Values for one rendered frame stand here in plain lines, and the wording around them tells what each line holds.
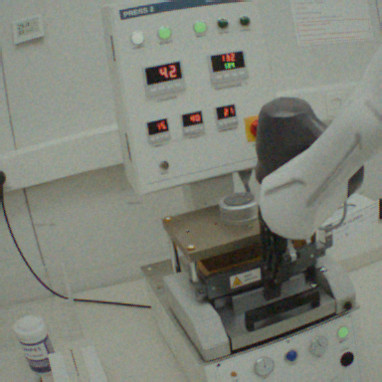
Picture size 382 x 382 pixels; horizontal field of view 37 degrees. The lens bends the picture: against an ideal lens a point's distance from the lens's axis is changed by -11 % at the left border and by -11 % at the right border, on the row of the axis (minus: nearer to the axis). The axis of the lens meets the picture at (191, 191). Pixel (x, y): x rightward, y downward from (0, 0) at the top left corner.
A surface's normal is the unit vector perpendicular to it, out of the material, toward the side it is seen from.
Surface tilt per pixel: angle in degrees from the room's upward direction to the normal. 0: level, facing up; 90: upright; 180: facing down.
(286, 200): 83
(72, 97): 90
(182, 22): 90
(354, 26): 90
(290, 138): 108
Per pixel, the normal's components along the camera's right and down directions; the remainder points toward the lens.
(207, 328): 0.08, -0.51
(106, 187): 0.26, 0.31
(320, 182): -0.61, 0.41
